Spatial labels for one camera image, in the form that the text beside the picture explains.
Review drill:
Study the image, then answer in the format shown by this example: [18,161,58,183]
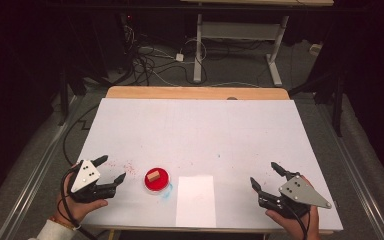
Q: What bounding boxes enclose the thin white floor cable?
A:
[146,68,263,89]

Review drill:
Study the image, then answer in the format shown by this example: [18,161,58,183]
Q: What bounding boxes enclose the black floor cable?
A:
[62,104,100,166]

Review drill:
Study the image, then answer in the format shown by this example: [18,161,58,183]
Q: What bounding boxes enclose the person's right hand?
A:
[265,205,321,240]

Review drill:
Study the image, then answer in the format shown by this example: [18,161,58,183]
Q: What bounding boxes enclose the metal floor rail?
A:
[2,95,83,240]
[316,99,384,240]

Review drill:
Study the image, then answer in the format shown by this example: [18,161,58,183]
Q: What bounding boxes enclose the person's left hand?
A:
[55,163,109,228]

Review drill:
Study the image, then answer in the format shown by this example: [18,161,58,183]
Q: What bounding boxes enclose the round red ink pad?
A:
[143,167,171,193]

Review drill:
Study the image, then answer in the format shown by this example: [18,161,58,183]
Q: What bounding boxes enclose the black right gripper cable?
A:
[288,202,311,240]

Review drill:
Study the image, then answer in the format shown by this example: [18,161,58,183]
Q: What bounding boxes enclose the white-framed desk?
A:
[179,0,335,88]

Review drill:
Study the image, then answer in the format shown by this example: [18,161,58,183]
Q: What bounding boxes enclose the white paper sheet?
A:
[175,175,217,229]

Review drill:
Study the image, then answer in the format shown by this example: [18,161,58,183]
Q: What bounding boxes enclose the wooden table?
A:
[76,85,344,236]

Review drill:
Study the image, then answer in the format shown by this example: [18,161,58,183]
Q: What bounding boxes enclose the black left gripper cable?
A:
[59,166,98,240]

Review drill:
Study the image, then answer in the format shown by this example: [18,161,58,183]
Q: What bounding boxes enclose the black metal stand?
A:
[57,68,70,127]

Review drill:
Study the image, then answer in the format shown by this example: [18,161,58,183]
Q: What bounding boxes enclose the tangle of black cables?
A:
[121,19,211,87]

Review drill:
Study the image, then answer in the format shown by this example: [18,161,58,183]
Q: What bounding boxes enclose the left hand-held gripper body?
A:
[67,159,118,204]

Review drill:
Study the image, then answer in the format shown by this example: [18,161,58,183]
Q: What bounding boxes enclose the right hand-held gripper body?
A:
[258,174,333,220]

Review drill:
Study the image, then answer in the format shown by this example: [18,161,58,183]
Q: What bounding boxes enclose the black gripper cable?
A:
[288,202,311,240]
[59,166,98,240]

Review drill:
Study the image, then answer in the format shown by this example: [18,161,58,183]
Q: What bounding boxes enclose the small wooden stamp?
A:
[146,170,161,183]

